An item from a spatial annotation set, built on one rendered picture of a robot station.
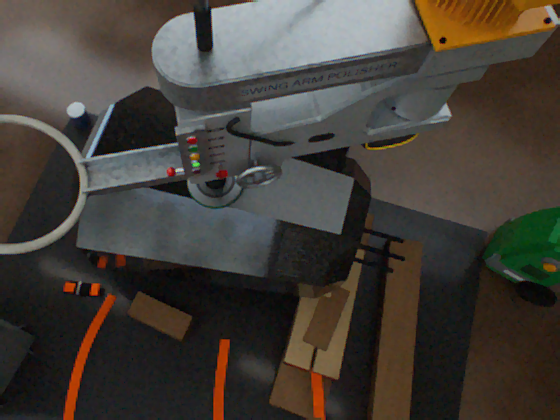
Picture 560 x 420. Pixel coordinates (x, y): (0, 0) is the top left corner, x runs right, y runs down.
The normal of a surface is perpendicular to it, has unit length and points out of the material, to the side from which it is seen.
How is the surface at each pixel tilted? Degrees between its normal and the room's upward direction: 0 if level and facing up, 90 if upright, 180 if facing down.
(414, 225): 0
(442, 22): 0
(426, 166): 0
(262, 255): 45
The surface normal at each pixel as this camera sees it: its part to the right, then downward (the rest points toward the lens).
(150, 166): 0.00, -0.39
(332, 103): -0.65, -0.18
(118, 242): -0.20, 0.36
